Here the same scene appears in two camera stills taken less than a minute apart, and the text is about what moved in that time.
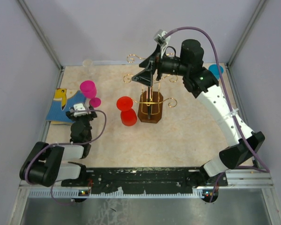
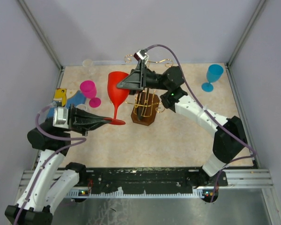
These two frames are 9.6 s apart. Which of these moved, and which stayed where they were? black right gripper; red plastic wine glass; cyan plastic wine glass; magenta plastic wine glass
Moved: red plastic wine glass; black right gripper
Stayed: magenta plastic wine glass; cyan plastic wine glass
